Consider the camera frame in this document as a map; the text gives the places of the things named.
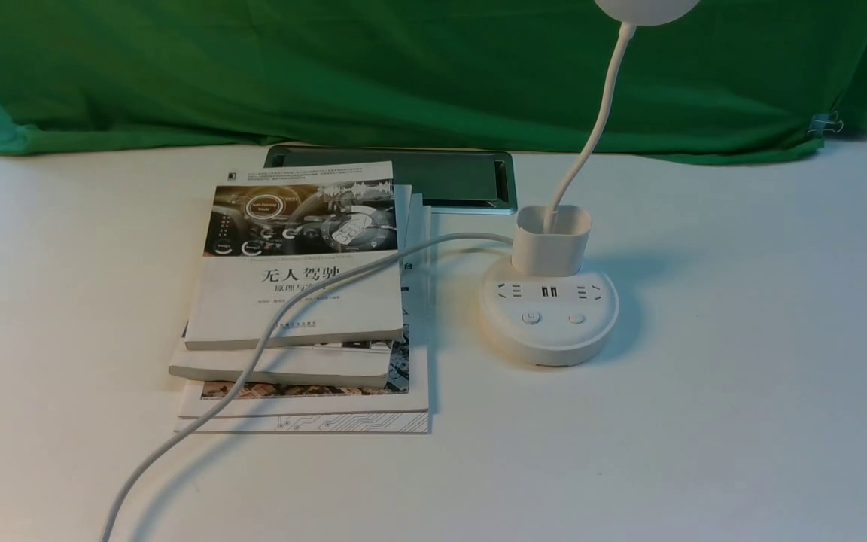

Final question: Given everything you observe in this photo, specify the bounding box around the white lamp power cable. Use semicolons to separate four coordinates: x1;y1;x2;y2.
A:
100;232;516;542

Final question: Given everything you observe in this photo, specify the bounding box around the bottom book circuit pattern cover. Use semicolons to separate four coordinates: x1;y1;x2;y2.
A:
174;205;432;435

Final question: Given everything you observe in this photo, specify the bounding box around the top book autonomous driving cover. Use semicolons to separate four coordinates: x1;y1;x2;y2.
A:
183;161;412;350

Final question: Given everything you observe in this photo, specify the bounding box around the white desk lamp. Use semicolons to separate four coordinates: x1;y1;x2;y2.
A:
479;1;696;367

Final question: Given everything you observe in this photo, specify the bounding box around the metal binder clip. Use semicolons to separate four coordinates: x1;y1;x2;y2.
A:
806;111;845;138

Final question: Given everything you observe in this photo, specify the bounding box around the green backdrop cloth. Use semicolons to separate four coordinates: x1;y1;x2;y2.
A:
0;1;867;165

